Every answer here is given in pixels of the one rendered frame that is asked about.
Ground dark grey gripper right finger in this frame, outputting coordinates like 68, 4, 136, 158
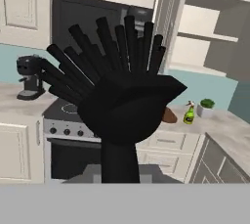
139, 163, 184, 184

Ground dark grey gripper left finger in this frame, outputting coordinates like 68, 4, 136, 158
62, 163, 103, 184

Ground black dish brush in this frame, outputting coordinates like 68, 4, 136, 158
40, 15, 188, 184

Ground brown cutting board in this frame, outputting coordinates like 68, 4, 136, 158
161, 106, 179, 124

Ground green spray bottle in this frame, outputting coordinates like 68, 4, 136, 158
183, 100, 196, 125

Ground white drawer front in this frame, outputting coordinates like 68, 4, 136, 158
143, 129, 200, 154
136, 149, 193, 183

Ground silver stove with oven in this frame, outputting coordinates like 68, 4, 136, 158
42, 96, 104, 183

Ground grey base cupboard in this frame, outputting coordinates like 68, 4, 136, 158
189, 133, 250, 184

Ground white base cupboard door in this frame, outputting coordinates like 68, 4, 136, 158
0, 120, 45, 184

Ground green plant in white pot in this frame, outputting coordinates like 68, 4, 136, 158
196, 98, 216, 119

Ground black coffee machine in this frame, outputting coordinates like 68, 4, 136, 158
16, 54, 47, 101

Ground black microwave oven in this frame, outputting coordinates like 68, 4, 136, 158
51, 0, 154, 57

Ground white open shelves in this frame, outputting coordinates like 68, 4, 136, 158
167, 0, 250, 82

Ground large white cupboard door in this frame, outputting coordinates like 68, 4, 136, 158
0, 0, 53, 50

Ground silver drawer handle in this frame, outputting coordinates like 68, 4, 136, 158
157, 138, 177, 144

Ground silver cupboard door handle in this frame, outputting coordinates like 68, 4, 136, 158
35, 119, 42, 147

